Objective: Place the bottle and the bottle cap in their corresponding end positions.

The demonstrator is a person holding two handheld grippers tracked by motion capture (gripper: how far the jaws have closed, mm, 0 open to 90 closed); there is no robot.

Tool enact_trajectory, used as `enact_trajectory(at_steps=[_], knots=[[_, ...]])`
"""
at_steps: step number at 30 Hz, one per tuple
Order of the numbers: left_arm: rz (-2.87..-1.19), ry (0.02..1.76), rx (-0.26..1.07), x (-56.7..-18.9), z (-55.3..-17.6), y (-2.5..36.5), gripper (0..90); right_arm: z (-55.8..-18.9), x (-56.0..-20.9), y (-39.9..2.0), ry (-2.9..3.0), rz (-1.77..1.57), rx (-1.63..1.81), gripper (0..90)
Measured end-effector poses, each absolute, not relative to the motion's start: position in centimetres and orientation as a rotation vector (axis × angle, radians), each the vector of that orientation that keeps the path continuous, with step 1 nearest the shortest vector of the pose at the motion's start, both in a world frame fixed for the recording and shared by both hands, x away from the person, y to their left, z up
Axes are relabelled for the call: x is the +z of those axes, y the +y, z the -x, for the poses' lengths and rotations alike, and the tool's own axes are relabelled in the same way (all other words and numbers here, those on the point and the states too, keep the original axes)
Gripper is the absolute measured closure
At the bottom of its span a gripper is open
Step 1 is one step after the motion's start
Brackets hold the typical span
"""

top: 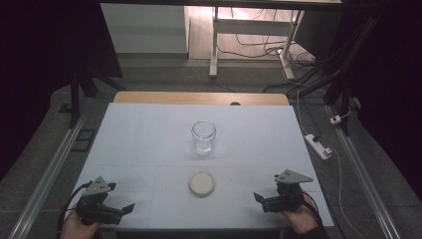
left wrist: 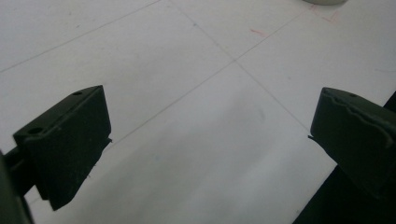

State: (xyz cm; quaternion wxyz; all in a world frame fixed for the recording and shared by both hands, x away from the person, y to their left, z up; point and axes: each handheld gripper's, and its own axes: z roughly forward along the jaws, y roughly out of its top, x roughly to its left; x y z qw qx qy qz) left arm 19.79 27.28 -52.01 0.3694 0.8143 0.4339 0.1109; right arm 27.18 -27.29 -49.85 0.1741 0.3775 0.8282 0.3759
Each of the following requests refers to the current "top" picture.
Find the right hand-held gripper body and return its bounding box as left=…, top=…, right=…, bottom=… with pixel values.
left=262, top=168, right=315, bottom=214

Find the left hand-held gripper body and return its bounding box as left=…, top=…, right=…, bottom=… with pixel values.
left=76, top=176, right=124, bottom=226

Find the white round jar lid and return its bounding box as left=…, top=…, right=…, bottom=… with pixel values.
left=188, top=170, right=216, bottom=198

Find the clear glass jar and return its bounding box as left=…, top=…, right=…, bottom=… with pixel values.
left=190, top=119, right=218, bottom=157

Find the person's right hand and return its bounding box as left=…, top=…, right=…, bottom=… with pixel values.
left=281, top=194, right=320, bottom=236

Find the person's left hand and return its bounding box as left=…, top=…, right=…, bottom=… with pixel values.
left=59, top=210, right=102, bottom=239

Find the white power strip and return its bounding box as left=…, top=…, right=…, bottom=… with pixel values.
left=304, top=133, right=333, bottom=161

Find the white table cover sheet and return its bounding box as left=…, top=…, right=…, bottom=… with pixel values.
left=68, top=102, right=334, bottom=231

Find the black metal stand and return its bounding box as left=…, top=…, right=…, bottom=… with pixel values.
left=288, top=13, right=382, bottom=137
left=59, top=63, right=127, bottom=129

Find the wooden table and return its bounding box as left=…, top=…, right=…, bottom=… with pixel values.
left=112, top=91, right=291, bottom=107

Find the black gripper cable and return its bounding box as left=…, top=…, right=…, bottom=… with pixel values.
left=57, top=180, right=94, bottom=237

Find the white cable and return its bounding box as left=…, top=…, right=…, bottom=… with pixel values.
left=296, top=89, right=361, bottom=239

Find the aluminium rail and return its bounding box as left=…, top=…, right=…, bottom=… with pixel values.
left=7, top=111, right=88, bottom=239
left=326, top=105, right=402, bottom=239

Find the tangle of black floor cables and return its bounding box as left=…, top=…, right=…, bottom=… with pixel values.
left=217, top=8, right=321, bottom=95

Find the white desk frame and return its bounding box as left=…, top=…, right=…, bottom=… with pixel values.
left=208, top=6, right=306, bottom=81

